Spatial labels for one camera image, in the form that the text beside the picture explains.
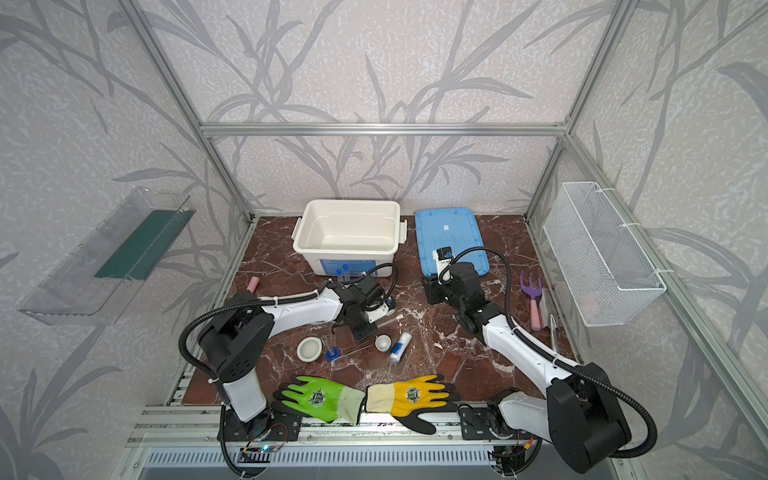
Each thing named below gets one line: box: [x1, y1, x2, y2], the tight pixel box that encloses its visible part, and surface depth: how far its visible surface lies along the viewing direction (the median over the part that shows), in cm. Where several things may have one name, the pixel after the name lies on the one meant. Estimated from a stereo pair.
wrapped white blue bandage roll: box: [389, 331, 412, 364], surface depth 86 cm
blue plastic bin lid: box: [415, 208, 490, 277], surface depth 118 cm
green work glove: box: [271, 376, 366, 425], surface depth 78 cm
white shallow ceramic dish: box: [296, 336, 323, 363], surface depth 86 cm
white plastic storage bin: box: [291, 200, 407, 277], surface depth 104 cm
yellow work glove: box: [364, 374, 458, 435], surface depth 77 cm
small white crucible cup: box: [374, 333, 392, 353], surface depth 86 cm
